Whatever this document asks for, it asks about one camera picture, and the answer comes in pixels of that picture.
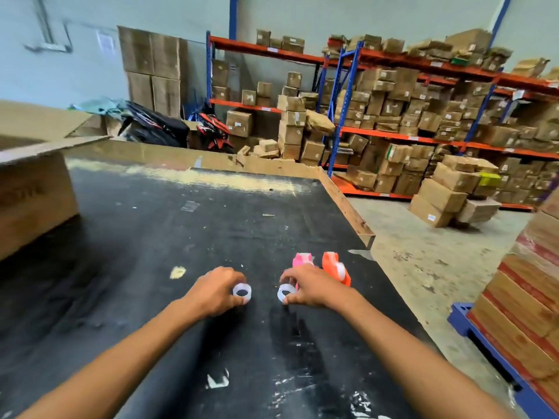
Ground person's right hand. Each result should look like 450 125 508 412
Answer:
279 262 363 311

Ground person's left hand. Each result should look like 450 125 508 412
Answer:
181 265 247 319

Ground orange tape dispenser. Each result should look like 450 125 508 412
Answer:
321 251 352 287

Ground person's right forearm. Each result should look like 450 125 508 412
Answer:
344 294 521 419

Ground person's left forearm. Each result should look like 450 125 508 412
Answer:
16 299 208 419

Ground blue plastic pallet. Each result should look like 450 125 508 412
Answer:
447 302 559 419

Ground pile of big tan cartons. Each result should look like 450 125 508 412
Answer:
408 154 503 229

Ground red motorcycle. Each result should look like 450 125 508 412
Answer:
192 109 236 154

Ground wide blue orange shelf rack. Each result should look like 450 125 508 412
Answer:
325 38 559 212

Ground black motorcycle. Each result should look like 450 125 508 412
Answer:
118 101 191 148

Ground large open cardboard box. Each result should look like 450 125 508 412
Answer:
0 99 110 261

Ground tall brown cardboard box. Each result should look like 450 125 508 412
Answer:
126 72 154 111
151 76 189 118
118 26 154 76
150 32 189 81

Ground small open cardboard box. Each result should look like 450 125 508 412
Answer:
68 113 108 138

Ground stack of red-striped cartons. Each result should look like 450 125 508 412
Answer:
467 174 559 406

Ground blue orange shelving with boxes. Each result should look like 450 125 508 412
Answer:
211 28 559 205

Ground green tarp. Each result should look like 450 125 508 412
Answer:
69 98 128 116

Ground narrow blue orange shelf rack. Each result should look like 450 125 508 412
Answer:
206 31 332 169

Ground white power strip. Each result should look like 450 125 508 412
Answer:
24 42 70 53

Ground grey wall conduit pipes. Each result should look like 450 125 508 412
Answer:
34 0 55 44

